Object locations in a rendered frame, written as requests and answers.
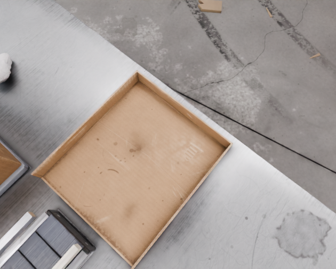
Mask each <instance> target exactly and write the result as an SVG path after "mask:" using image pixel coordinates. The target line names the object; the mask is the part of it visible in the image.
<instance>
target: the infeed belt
mask: <svg viewBox="0 0 336 269"><path fill-rule="evenodd" d="M73 244H79V245H80V246H81V247H82V249H81V250H80V251H79V253H80V252H81V251H82V250H83V248H84V246H83V245H82V244H81V243H80V242H79V241H78V240H77V239H76V238H75V237H74V236H73V235H72V234H71V233H70V232H69V231H68V230H67V229H66V228H65V227H64V226H63V225H62V224H61V223H60V222H59V221H58V220H57V219H56V218H55V217H54V215H52V214H51V215H50V216H49V217H48V219H47V220H46V221H45V222H44V223H43V224H42V225H41V226H40V227H39V228H38V229H37V230H36V232H34V233H33V234H32V235H31V236H30V237H29V239H28V240H27V241H26V242H25V243H24V244H23V245H22V246H21V247H20V248H19V250H20V251H19V250H17V251H16V252H15V253H14V254H13V255H12V256H11V258H10V259H9V260H8V261H7V262H6V263H5V264H4V265H3V266H2V267H1V269H52V268H53V267H54V266H55V264H56V263H57V262H58V261H59V260H60V259H61V258H62V257H63V255H64V254H65V253H66V252H67V251H68V250H69V249H70V248H71V246H72V245H73ZM79 253H78V254H79ZM78 254H77V255H78ZM77 255H76V256H75V257H74V258H73V259H72V261H73V260H74V259H75V258H76V257H77ZM72 261H71V262H72ZM71 262H70V263H71ZM70 263H69V264H70ZM69 264H68V265H67V266H66V267H65V269H66V268H67V267H68V266H69Z"/></svg>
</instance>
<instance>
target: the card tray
mask: <svg viewBox="0 0 336 269"><path fill-rule="evenodd" d="M232 145H233V143H232V142H231V141H230V140H228V139H227V138H226V137H224V136H223V135H222V134H220V133H219V132H218V131H217V130H215V129H214V128H212V127H211V126H210V125H208V124H207V123H206V122H204V121H203V120H202V119H201V118H199V117H198V116H197V115H195V114H194V113H193V112H191V111H190V110H189V109H188V108H186V107H185V106H184V105H182V104H181V103H180V102H178V101H177V100H176V99H174V98H173V97H172V96H170V95H169V94H168V93H167V92H165V91H164V90H163V89H161V88H160V87H159V86H158V85H156V84H155V83H154V82H152V81H151V80H150V79H148V78H147V77H145V76H144V75H143V74H142V73H140V72H139V71H138V70H136V71H135V72H134V73H133V74H132V75H131V76H130V77H129V78H128V79H127V80H126V81H125V82H124V83H123V84H122V85H121V86H120V87H119V88H118V89H117V90H116V91H115V92H114V93H113V94H112V95H111V96H110V97H109V98H108V99H107V100H106V101H105V102H104V103H103V104H102V105H101V106H100V107H99V108H98V109H97V110H96V111H95V112H94V113H93V114H91V115H90V116H89V117H88V118H87V119H86V120H85V121H84V122H83V123H82V124H81V125H80V126H79V127H78V128H77V129H76V130H75V131H74V132H73V133H72V134H71V135H70V136H69V137H68V138H67V139H66V140H65V141H64V142H63V143H62V144H61V145H60V146H59V147H58V148H57V149H56V150H55V151H54V152H53V153H52V154H51V155H50V156H49V157H48V158H47V159H46V160H45V161H44V162H43V163H42V164H41V165H40V166H39V167H38V168H37V169H36V170H34V171H33V172H32V173H31V175H33V176H36V177H39V178H41V179H42V180H44V181H45V182H46V183H47V184H48V185H49V186H50V187H51V188H52V189H53V190H54V191H55V192H56V193H57V194H58V195H59V196H60V197H61V198H62V199H63V200H64V201H65V202H66V203H67V204H68V205H69V206H70V207H71V208H72V209H73V210H74V211H75V212H76V213H77V214H78V215H79V216H80V217H81V218H82V219H83V220H84V221H86V222H87V223H88V224H89V225H90V226H91V227H92V228H93V229H94V230H95V231H96V232H97V233H98V234H99V235H100V236H101V237H102V238H103V239H104V240H105V241H106V242H107V243H108V244H109V245H110V246H111V247H112V248H113V249H114V250H115V251H116V252H117V253H118V254H119V255H120V256H121V257H122V258H123V259H124V260H125V261H126V262H128V263H129V264H130V265H131V266H132V267H131V269H134V268H135V267H136V265H137V264H138V262H139V261H140V260H141V259H142V258H143V256H144V255H145V254H146V253H147V251H148V250H149V249H150V248H151V246H152V245H153V244H154V243H155V241H156V240H157V239H158V238H159V236H160V235H161V234H162V233H163V232H164V230H165V229H166V228H167V226H168V225H169V224H170V222H171V221H172V220H173V219H174V217H175V216H176V215H177V214H178V212H179V211H180V210H181V209H182V207H183V206H184V205H185V204H186V203H187V201H188V200H189V199H190V198H191V196H192V195H193V194H194V192H195V191H196V190H197V189H198V188H199V186H200V185H201V183H202V182H203V181H204V180H205V178H206V177H207V176H208V175H209V174H210V172H211V171H212V170H213V169H214V167H215V166H216V165H217V164H218V162H219V161H220V160H221V159H222V157H223V156H224V155H225V154H226V152H227V151H228V150H229V149H230V147H231V146H232Z"/></svg>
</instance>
